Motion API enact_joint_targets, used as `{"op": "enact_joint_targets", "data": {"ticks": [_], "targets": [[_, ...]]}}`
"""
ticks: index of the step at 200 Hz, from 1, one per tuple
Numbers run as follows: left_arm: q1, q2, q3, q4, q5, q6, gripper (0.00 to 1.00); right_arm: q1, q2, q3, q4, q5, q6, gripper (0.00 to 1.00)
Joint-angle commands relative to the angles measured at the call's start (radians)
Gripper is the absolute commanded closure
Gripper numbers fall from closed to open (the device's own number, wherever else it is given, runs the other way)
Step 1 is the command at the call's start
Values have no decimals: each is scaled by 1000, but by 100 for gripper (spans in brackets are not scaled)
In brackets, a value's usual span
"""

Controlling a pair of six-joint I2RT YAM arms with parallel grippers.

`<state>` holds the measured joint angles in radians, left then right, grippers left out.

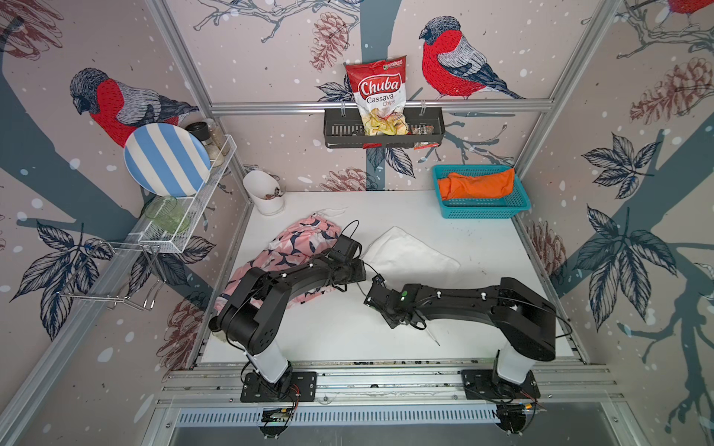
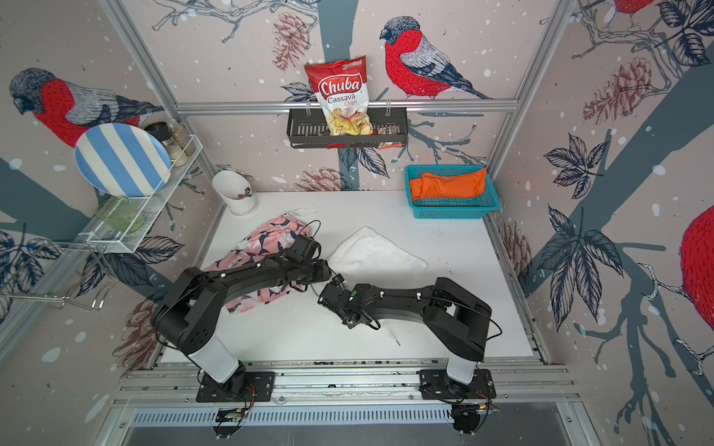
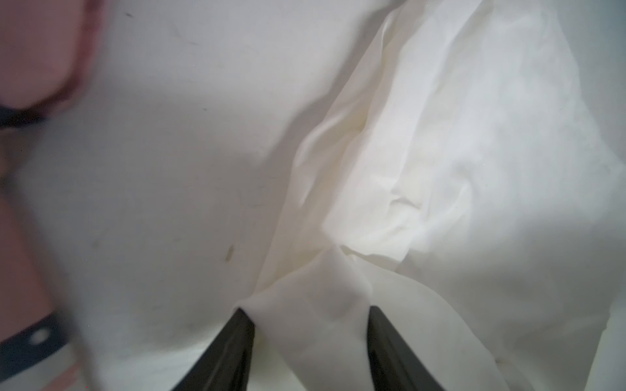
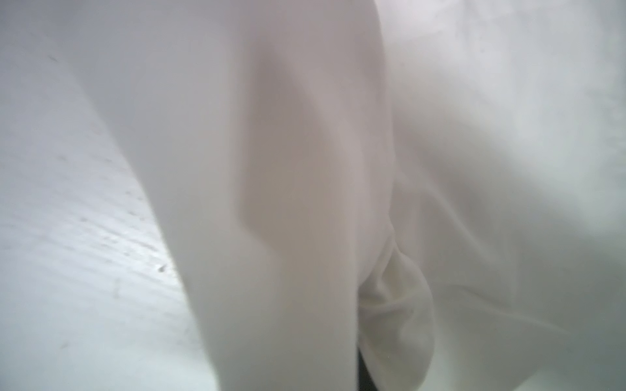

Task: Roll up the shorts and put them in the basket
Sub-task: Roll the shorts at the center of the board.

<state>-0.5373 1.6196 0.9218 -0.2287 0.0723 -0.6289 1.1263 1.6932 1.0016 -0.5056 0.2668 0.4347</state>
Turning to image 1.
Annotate white ceramic cup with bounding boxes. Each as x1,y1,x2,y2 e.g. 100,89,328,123
243,170,284,216

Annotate small snack packet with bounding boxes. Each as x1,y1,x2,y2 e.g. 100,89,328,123
410,125,434,135

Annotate green glass bowl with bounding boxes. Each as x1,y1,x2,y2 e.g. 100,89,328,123
143,196,191,234

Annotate white shorts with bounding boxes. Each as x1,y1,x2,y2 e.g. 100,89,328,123
362,227,460,291

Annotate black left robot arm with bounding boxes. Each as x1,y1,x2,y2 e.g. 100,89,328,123
208,235,366,392

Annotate clear acrylic wall shelf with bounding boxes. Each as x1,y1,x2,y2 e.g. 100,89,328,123
111,135,237,254

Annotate dark lid spice jar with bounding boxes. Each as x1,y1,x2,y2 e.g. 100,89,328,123
185,121,221,164

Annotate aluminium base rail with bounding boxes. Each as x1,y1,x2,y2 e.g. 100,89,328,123
152,361,625,434

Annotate teal plastic basket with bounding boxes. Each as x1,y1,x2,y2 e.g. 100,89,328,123
432,165,531,219

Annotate orange shorts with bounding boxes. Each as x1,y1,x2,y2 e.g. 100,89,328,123
437,168,515,201

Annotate red Chuba chips bag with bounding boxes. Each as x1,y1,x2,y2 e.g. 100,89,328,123
346,56,409,137

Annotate black wire wall basket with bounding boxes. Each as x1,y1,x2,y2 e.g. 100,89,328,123
324,108,446,149

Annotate chrome wire wall rack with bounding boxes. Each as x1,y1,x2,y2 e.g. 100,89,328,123
57,241,167,311

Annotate blue white striped plate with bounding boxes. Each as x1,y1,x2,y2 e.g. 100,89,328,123
124,123,211,198

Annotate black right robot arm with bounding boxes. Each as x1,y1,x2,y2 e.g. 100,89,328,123
364,275,557,386

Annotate pink patterned shorts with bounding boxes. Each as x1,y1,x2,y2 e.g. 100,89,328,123
214,214,342,313

